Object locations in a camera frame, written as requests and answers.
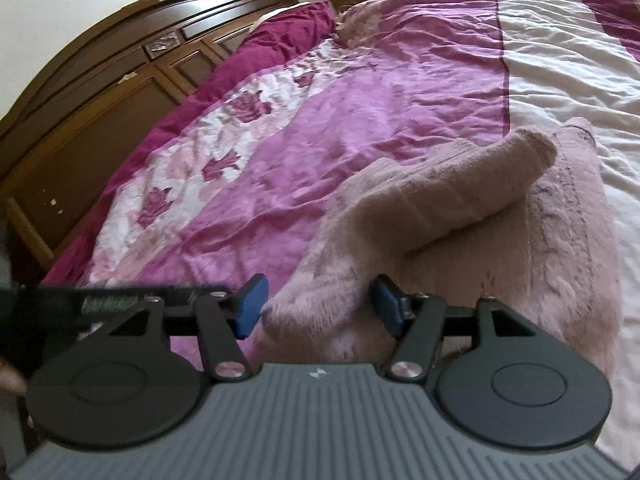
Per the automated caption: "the white pillow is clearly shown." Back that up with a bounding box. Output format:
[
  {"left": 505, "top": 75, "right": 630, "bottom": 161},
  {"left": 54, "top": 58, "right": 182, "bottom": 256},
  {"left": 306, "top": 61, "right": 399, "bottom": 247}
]
[{"left": 250, "top": 7, "right": 286, "bottom": 28}]

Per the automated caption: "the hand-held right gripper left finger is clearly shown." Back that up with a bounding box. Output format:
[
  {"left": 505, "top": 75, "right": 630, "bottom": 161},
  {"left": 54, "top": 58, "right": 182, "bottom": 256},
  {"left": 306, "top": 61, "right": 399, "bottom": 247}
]
[{"left": 102, "top": 274, "right": 271, "bottom": 381}]

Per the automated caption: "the pink knitted cardigan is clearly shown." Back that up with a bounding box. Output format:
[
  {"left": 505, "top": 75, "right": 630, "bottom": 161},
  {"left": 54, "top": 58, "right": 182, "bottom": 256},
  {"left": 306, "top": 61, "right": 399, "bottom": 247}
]
[{"left": 262, "top": 117, "right": 623, "bottom": 378}]

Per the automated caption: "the pink floral bedspread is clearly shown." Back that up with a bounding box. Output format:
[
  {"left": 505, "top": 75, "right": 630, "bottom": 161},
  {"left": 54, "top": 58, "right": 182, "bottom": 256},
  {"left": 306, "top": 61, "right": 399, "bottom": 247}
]
[{"left": 40, "top": 0, "right": 640, "bottom": 461}]

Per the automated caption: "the person's left hand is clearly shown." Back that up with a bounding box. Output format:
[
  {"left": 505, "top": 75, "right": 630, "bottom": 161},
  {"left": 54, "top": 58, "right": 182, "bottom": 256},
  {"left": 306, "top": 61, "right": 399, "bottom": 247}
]
[{"left": 0, "top": 357, "right": 28, "bottom": 393}]

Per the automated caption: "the dark wooden headboard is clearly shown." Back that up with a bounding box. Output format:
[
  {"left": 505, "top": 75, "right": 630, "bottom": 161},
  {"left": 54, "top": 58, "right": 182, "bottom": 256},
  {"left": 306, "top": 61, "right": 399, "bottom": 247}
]
[{"left": 0, "top": 0, "right": 298, "bottom": 271}]

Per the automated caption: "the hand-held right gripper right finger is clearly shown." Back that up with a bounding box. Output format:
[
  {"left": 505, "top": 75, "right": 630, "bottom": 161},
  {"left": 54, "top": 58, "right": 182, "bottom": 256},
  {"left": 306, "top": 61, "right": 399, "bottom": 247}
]
[{"left": 370, "top": 274, "right": 533, "bottom": 382}]

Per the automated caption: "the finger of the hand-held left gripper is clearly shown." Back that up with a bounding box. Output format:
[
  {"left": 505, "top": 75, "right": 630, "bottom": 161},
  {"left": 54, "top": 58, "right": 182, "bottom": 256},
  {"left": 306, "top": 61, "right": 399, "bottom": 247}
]
[{"left": 147, "top": 285, "right": 226, "bottom": 307}]

